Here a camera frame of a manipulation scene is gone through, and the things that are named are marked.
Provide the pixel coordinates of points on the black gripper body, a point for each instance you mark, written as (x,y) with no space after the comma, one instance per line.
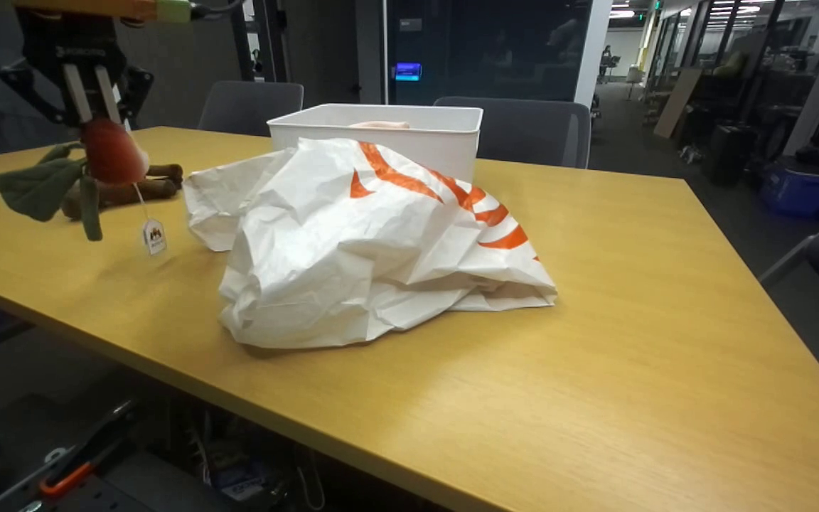
(72,37)

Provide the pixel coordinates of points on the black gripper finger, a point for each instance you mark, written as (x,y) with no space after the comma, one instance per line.
(127,90)
(55,90)

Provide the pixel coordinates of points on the red plush tomato green leaf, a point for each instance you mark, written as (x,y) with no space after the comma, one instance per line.
(111,153)

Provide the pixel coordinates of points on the white orange print carrier bag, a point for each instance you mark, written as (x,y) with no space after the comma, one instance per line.
(355,256)

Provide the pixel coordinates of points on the brown plush animal toy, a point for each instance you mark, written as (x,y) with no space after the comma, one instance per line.
(157,180)

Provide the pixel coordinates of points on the blue lit display panel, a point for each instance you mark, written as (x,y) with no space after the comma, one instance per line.
(407,73)

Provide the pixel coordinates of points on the white plastic storage bin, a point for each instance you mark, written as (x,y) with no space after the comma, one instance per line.
(427,138)

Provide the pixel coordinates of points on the leaning cardboard panel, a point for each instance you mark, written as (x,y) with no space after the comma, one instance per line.
(677,103)

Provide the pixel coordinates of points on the blue plastic tub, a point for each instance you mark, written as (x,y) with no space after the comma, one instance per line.
(804,188)

